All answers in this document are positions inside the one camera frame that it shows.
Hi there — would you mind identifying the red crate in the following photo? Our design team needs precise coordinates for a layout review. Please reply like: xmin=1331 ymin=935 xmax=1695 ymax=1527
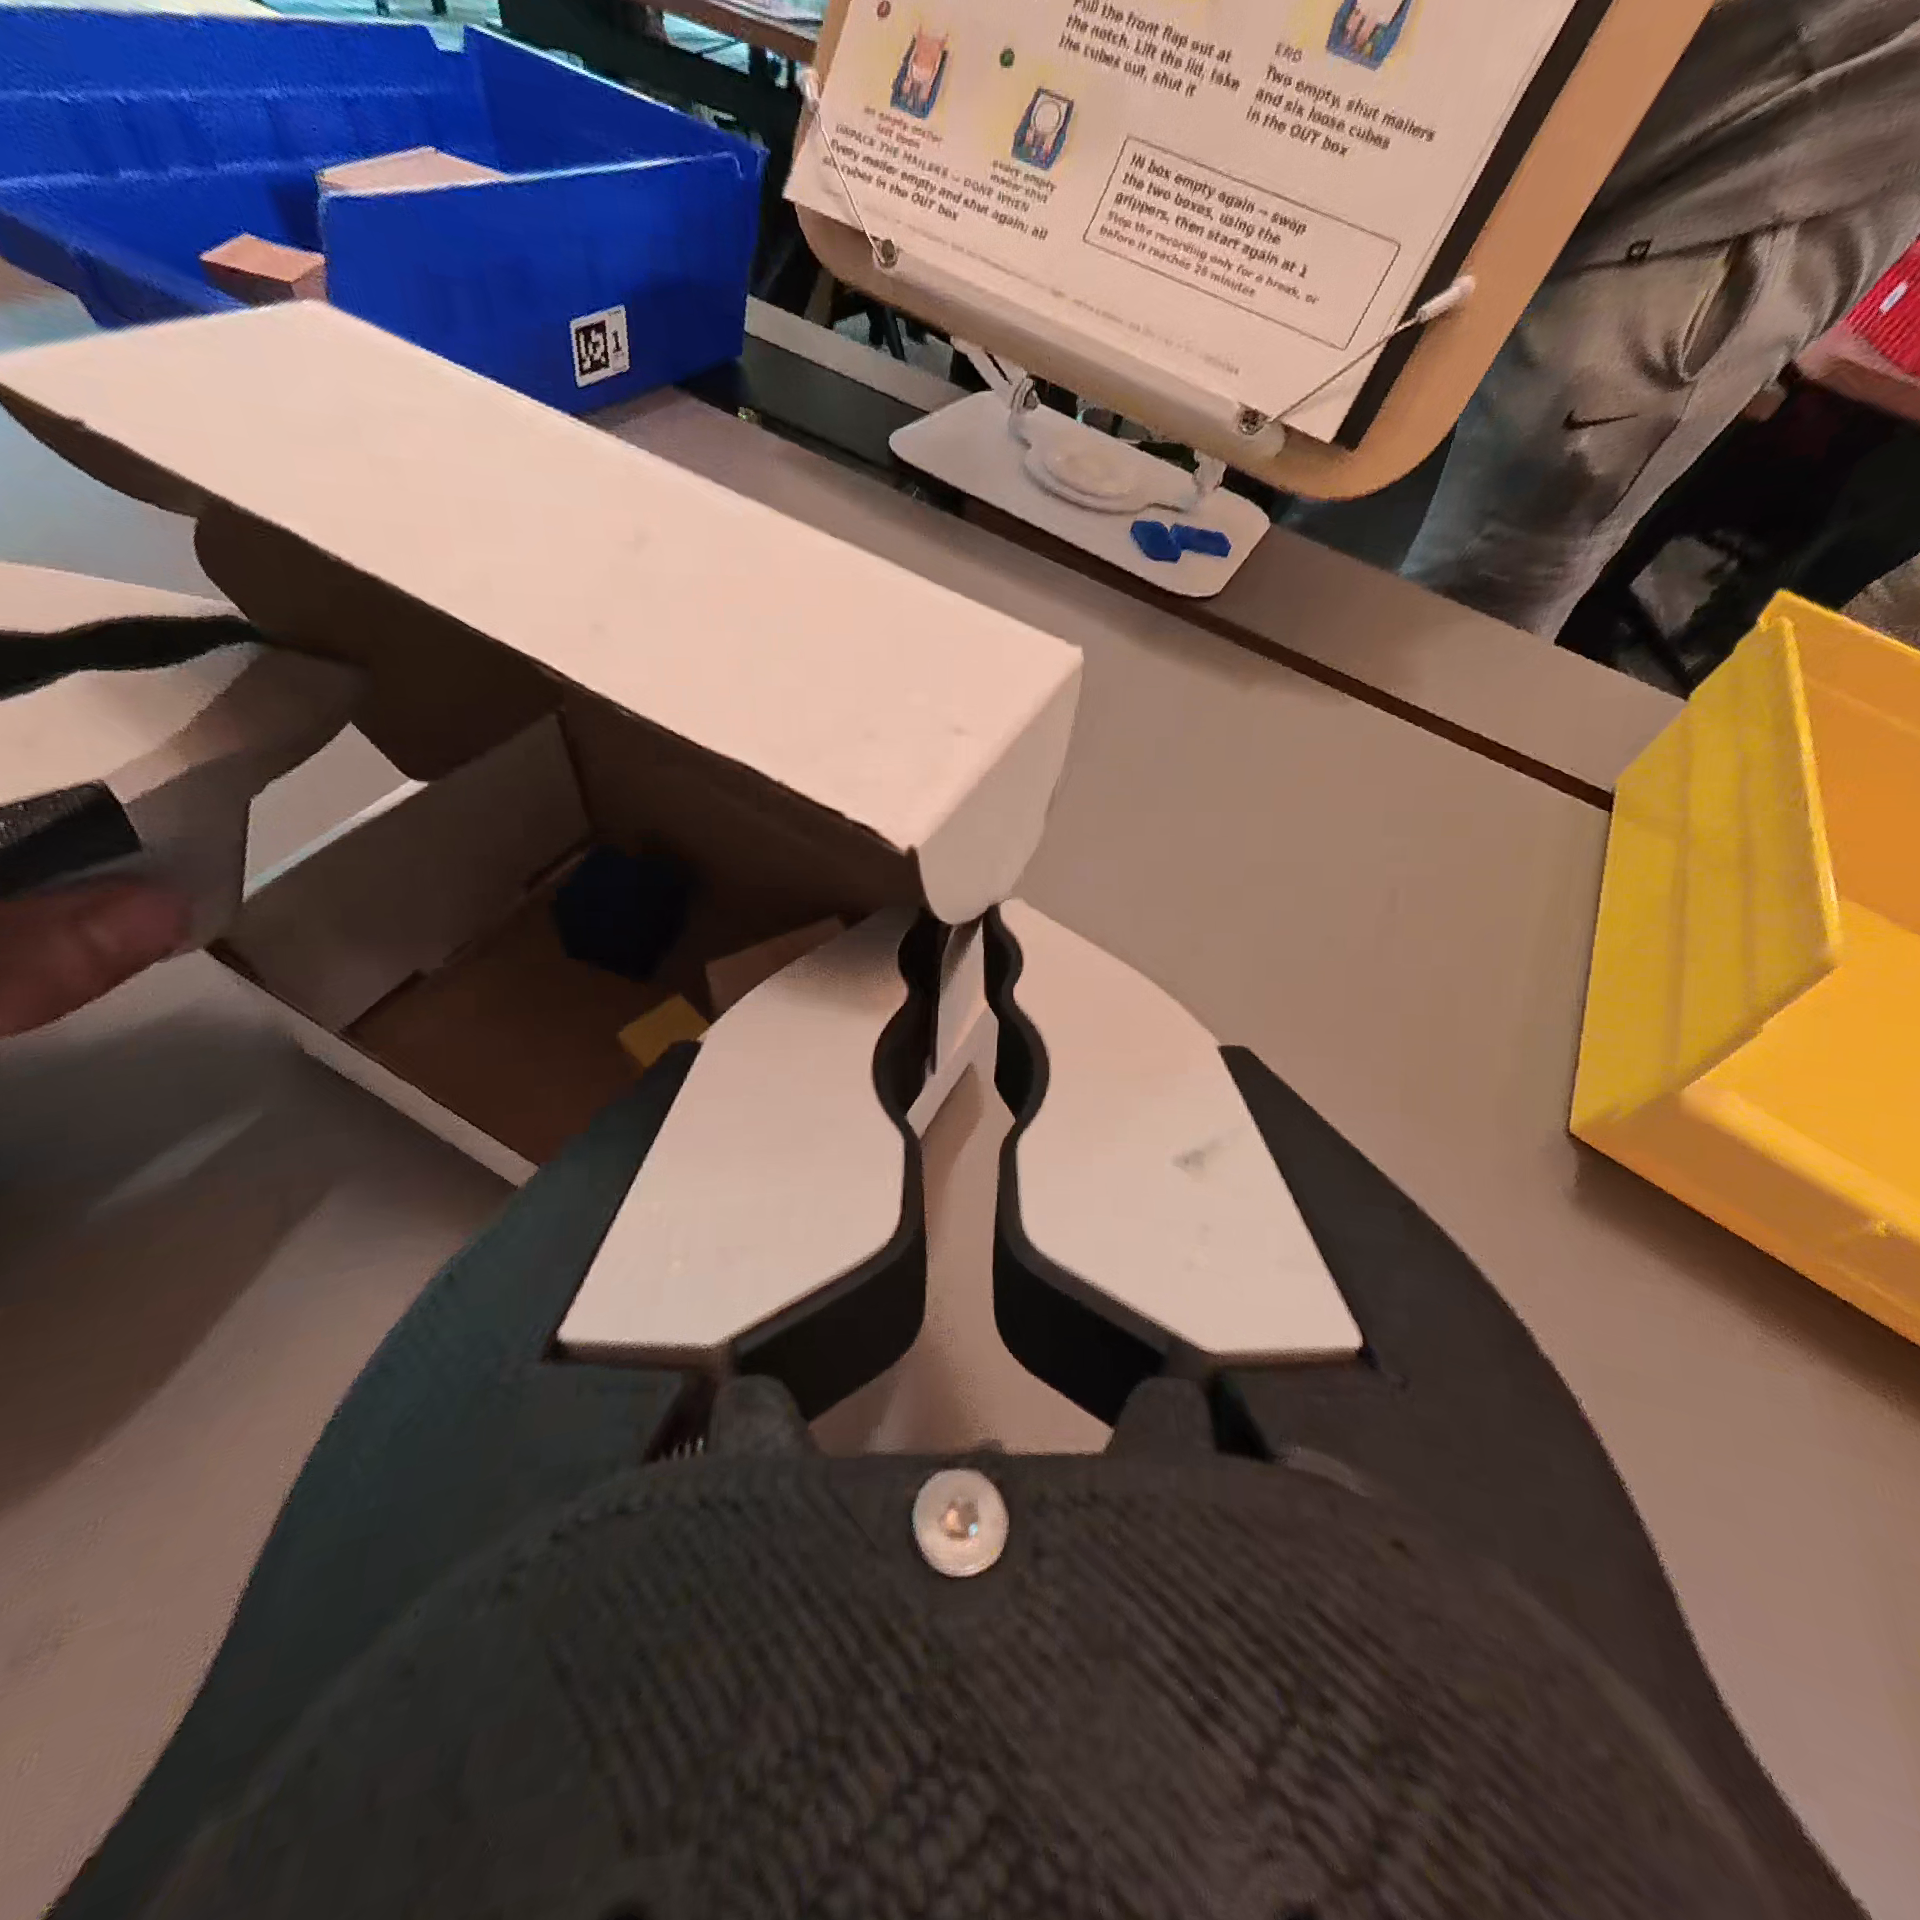
xmin=1836 ymin=247 xmax=1920 ymax=376

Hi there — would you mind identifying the white cardboard box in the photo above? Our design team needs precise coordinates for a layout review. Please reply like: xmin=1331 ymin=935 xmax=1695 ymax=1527
xmin=198 ymin=146 xmax=509 ymax=305
xmin=0 ymin=302 xmax=1086 ymax=1188

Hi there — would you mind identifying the wooden cube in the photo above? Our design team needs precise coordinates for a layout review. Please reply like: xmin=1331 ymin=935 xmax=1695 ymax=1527
xmin=705 ymin=918 xmax=848 ymax=1013

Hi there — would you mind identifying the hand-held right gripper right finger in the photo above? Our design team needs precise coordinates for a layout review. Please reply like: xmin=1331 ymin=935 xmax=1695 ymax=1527
xmin=981 ymin=900 xmax=1367 ymax=1421

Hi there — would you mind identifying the yellow plastic bin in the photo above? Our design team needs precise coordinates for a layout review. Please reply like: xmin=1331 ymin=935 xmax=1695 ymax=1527
xmin=1565 ymin=588 xmax=1920 ymax=1346

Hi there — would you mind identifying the instruction sheet on clipboard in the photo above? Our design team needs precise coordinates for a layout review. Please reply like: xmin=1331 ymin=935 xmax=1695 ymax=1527
xmin=792 ymin=0 xmax=1718 ymax=504

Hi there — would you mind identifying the blue cube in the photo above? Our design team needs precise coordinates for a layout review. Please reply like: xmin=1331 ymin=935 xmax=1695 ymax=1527
xmin=553 ymin=848 xmax=695 ymax=985

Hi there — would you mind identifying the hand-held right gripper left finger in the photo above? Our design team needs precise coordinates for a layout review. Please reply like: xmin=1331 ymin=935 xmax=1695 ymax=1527
xmin=554 ymin=906 xmax=927 ymax=1421

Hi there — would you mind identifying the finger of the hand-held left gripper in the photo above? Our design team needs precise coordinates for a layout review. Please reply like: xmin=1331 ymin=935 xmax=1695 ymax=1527
xmin=0 ymin=563 xmax=289 ymax=699
xmin=90 ymin=646 xmax=372 ymax=962

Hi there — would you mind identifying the blue plastic bin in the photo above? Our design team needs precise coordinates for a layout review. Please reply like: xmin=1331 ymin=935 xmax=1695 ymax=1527
xmin=0 ymin=0 xmax=770 ymax=419

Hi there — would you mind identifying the white stand base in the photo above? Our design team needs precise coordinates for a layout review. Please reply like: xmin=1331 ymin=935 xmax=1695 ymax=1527
xmin=887 ymin=395 xmax=1274 ymax=600

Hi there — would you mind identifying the person's left hand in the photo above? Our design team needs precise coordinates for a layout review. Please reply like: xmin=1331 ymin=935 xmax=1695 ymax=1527
xmin=0 ymin=876 xmax=204 ymax=1039

